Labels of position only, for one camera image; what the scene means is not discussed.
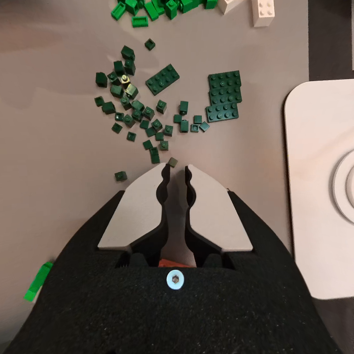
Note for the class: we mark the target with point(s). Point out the dark green single-stud lego brick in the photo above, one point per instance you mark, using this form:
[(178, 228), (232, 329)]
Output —
[(172, 162)]

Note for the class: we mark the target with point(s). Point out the bright green long lego piece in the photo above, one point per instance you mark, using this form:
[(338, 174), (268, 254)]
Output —
[(38, 280)]

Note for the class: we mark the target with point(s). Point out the dark green lego plate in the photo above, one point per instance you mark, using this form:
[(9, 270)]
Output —
[(222, 112), (225, 96), (224, 79), (162, 79)]

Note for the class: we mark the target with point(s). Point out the white book stand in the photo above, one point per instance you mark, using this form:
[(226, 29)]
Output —
[(318, 166)]

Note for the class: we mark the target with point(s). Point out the pile of bright green pieces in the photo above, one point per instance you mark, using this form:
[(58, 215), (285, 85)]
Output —
[(171, 8)]

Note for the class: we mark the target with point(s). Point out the pile of dark green pieces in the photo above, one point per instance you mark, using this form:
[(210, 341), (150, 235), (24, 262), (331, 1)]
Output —
[(137, 105)]

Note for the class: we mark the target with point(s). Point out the orange brick separator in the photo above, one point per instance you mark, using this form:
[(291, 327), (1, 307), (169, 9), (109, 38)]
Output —
[(169, 262)]

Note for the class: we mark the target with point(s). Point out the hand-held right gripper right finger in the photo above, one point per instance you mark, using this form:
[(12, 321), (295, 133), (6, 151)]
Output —
[(218, 218)]

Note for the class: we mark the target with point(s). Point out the white lego brick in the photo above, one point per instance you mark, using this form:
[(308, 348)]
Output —
[(228, 5), (263, 12)]

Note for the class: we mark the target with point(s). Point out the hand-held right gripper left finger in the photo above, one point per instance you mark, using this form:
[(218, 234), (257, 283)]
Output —
[(132, 215)]

